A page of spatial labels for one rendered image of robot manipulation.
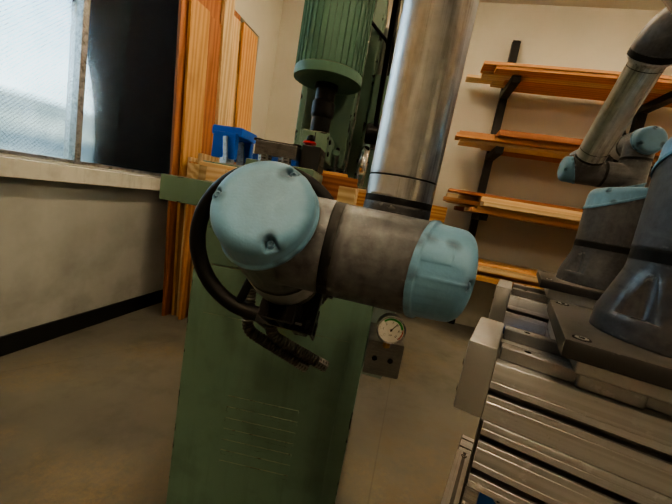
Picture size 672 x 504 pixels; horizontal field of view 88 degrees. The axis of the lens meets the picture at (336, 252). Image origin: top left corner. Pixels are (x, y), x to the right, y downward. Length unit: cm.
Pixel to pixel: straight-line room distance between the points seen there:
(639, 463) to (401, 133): 41
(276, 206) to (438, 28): 25
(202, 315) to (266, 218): 70
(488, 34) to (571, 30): 61
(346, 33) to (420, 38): 57
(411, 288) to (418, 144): 17
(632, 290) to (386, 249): 31
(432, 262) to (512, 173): 313
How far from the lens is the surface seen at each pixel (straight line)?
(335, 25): 96
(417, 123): 37
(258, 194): 24
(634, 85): 113
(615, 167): 128
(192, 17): 257
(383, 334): 77
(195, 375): 98
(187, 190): 89
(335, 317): 83
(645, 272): 49
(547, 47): 365
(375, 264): 24
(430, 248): 25
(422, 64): 39
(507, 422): 49
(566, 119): 353
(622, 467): 51
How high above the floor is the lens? 91
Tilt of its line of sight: 8 degrees down
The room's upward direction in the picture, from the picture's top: 10 degrees clockwise
